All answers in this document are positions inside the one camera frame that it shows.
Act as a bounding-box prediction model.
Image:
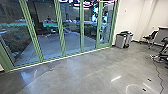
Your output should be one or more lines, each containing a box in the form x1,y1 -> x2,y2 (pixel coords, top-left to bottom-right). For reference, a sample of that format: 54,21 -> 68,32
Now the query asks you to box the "black office chair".
142,29 -> 160,49

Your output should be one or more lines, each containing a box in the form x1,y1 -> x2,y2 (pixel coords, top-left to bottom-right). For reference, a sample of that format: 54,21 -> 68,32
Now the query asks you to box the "green framed glass wall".
0,0 -> 120,73

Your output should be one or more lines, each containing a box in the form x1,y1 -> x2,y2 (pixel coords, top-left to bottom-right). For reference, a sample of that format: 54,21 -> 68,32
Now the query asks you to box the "grey trash bin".
114,33 -> 127,49

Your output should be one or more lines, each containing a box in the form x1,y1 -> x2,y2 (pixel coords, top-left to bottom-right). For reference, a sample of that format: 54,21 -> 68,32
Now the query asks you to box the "black equipment stand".
150,26 -> 168,69

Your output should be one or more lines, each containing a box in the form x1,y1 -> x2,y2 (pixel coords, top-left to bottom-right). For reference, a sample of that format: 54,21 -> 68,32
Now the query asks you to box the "black floor cable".
151,56 -> 167,94

